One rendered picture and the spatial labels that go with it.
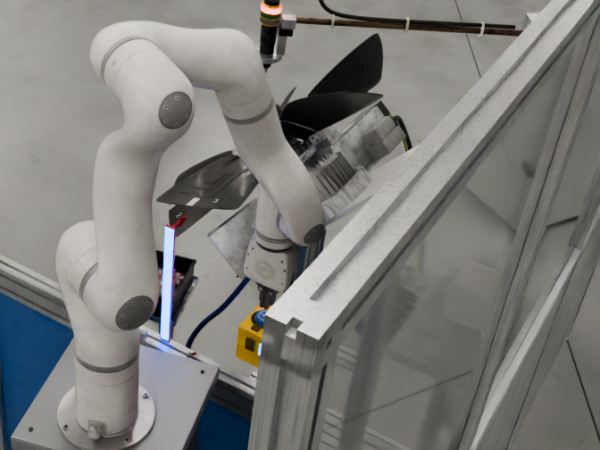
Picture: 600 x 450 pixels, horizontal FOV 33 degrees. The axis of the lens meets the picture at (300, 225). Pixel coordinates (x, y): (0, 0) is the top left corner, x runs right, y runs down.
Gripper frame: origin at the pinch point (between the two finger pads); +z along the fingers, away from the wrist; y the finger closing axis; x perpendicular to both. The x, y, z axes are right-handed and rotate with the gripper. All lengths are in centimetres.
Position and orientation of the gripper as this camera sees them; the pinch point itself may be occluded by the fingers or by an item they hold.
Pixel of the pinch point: (267, 297)
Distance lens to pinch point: 204.6
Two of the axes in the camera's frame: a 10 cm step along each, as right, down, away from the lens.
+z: -1.2, 7.9, 6.1
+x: 4.8, -4.9, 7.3
